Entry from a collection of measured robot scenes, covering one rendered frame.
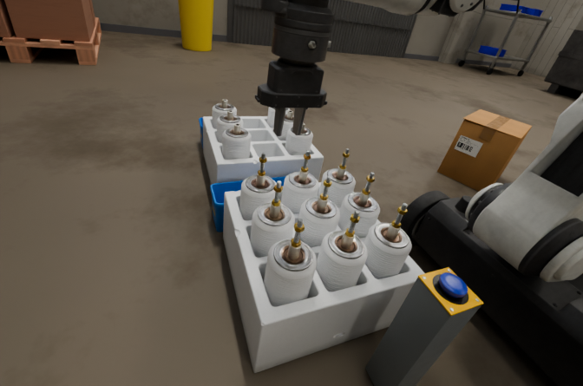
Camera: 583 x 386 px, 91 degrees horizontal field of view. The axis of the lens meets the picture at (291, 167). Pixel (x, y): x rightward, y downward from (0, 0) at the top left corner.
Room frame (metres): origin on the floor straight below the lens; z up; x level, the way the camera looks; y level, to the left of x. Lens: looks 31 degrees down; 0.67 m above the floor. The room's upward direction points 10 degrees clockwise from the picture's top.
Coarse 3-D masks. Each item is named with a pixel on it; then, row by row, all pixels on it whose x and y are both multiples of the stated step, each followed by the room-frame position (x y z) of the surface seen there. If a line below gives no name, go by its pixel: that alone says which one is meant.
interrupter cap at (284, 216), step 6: (264, 204) 0.51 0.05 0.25; (270, 204) 0.52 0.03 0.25; (258, 210) 0.49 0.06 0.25; (264, 210) 0.49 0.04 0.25; (282, 210) 0.50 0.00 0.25; (288, 210) 0.50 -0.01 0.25; (258, 216) 0.47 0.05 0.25; (264, 216) 0.47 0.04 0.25; (270, 216) 0.48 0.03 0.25; (282, 216) 0.48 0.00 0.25; (288, 216) 0.49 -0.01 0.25; (264, 222) 0.45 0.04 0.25; (270, 222) 0.46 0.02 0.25; (276, 222) 0.46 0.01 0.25; (282, 222) 0.46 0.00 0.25
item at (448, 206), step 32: (448, 224) 0.65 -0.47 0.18; (448, 256) 0.60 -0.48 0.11; (480, 256) 0.55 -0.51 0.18; (480, 288) 0.51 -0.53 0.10; (512, 288) 0.47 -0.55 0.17; (544, 288) 0.46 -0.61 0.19; (576, 288) 0.48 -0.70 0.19; (512, 320) 0.43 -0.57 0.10; (544, 320) 0.40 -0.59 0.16; (576, 320) 0.39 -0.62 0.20; (544, 352) 0.37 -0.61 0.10; (576, 352) 0.35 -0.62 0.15; (576, 384) 0.32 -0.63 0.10
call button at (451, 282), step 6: (444, 276) 0.32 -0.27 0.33; (450, 276) 0.32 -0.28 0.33; (456, 276) 0.32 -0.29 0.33; (444, 282) 0.31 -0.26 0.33; (450, 282) 0.31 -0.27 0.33; (456, 282) 0.31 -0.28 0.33; (462, 282) 0.31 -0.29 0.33; (444, 288) 0.30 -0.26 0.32; (450, 288) 0.30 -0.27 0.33; (456, 288) 0.30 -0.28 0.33; (462, 288) 0.30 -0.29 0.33; (450, 294) 0.29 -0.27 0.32; (456, 294) 0.29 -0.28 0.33; (462, 294) 0.29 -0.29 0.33
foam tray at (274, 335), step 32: (224, 224) 0.61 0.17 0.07; (256, 288) 0.35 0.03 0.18; (320, 288) 0.37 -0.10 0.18; (352, 288) 0.38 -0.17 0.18; (384, 288) 0.40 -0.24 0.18; (256, 320) 0.30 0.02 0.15; (288, 320) 0.30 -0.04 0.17; (320, 320) 0.33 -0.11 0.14; (352, 320) 0.37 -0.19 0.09; (384, 320) 0.42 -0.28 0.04; (256, 352) 0.28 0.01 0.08; (288, 352) 0.31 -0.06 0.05
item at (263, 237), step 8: (288, 208) 0.52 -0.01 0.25; (256, 216) 0.47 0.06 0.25; (256, 224) 0.45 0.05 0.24; (264, 224) 0.45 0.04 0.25; (288, 224) 0.46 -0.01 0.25; (256, 232) 0.45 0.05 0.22; (264, 232) 0.44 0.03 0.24; (272, 232) 0.44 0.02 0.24; (280, 232) 0.44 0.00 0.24; (288, 232) 0.46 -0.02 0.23; (256, 240) 0.45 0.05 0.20; (264, 240) 0.44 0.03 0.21; (272, 240) 0.44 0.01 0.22; (256, 248) 0.45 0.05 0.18; (264, 248) 0.44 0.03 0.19; (256, 256) 0.45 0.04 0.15; (264, 256) 0.44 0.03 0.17
